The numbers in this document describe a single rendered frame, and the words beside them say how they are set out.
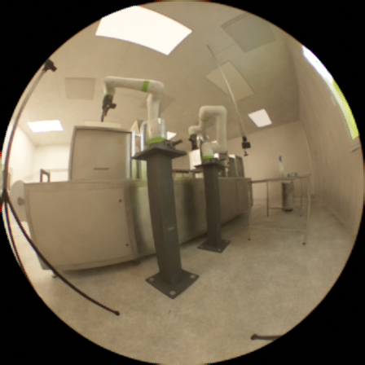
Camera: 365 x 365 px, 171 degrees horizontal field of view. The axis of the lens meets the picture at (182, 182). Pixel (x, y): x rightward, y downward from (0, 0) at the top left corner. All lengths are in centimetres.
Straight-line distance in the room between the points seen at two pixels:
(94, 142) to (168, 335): 149
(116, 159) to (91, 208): 54
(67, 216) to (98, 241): 31
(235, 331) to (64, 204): 127
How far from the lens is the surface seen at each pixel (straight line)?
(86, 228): 104
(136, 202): 105
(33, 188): 116
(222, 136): 134
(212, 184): 126
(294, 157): 508
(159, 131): 79
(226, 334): 74
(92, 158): 124
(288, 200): 285
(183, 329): 76
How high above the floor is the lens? 69
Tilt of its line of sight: 3 degrees up
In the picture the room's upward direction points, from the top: 5 degrees counter-clockwise
